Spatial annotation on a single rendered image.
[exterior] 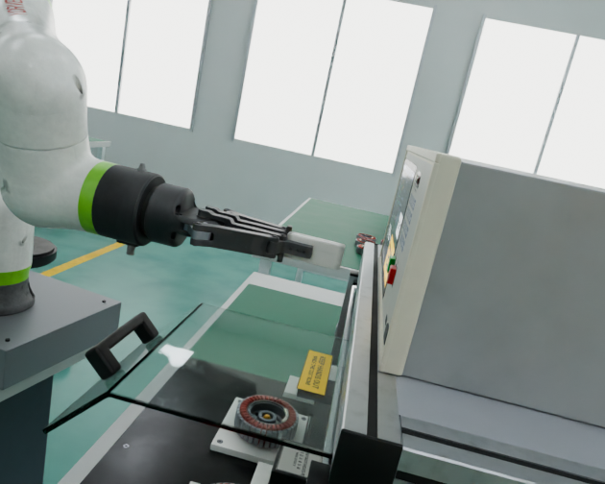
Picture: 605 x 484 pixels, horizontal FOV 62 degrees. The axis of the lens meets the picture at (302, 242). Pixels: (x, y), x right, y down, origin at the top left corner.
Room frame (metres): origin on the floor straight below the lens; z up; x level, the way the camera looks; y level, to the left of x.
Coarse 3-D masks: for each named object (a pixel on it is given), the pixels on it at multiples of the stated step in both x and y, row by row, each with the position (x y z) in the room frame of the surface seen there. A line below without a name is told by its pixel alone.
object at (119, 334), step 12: (144, 312) 0.56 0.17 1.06; (132, 324) 0.52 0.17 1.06; (144, 324) 0.54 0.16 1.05; (108, 336) 0.49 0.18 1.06; (120, 336) 0.49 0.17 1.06; (144, 336) 0.54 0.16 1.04; (156, 336) 0.55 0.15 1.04; (96, 348) 0.45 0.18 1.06; (108, 348) 0.47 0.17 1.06; (96, 360) 0.45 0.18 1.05; (108, 360) 0.45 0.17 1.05; (96, 372) 0.45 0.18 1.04; (108, 372) 0.45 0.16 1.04
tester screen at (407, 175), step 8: (408, 168) 0.72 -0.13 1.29; (408, 176) 0.68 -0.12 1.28; (400, 184) 0.79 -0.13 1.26; (408, 184) 0.65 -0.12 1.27; (400, 192) 0.75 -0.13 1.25; (408, 192) 0.62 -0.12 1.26; (400, 200) 0.71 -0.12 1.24; (400, 208) 0.67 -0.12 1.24; (392, 216) 0.81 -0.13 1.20; (392, 224) 0.76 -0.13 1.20; (392, 232) 0.72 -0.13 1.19; (384, 288) 0.61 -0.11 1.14
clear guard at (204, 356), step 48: (192, 336) 0.52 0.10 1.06; (240, 336) 0.54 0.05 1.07; (288, 336) 0.57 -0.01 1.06; (96, 384) 0.46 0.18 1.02; (144, 384) 0.41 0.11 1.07; (192, 384) 0.42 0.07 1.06; (240, 384) 0.44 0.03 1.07; (288, 384) 0.46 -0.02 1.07; (336, 384) 0.48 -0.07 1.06; (240, 432) 0.37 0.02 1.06; (288, 432) 0.38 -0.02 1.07
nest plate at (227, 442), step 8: (224, 432) 0.76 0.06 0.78; (232, 432) 0.76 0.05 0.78; (216, 440) 0.73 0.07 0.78; (224, 440) 0.74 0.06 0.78; (232, 440) 0.74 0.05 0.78; (240, 440) 0.75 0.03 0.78; (216, 448) 0.72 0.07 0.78; (224, 448) 0.72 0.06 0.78; (232, 448) 0.72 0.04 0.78; (240, 448) 0.73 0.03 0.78; (248, 448) 0.73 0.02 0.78; (256, 448) 0.73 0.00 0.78; (264, 448) 0.74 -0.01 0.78; (272, 448) 0.74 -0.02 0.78; (240, 456) 0.72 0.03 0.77; (248, 456) 0.72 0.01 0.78; (256, 456) 0.72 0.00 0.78; (264, 456) 0.72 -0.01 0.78; (272, 456) 0.72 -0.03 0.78; (272, 464) 0.71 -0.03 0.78
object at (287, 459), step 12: (276, 456) 0.54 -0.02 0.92; (288, 456) 0.54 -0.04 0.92; (300, 456) 0.55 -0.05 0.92; (312, 456) 0.55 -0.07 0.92; (264, 468) 0.57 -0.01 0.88; (276, 468) 0.52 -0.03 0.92; (288, 468) 0.52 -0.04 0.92; (300, 468) 0.53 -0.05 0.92; (252, 480) 0.54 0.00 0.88; (264, 480) 0.54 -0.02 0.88; (276, 480) 0.51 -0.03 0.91; (288, 480) 0.51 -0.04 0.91; (300, 480) 0.51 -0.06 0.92
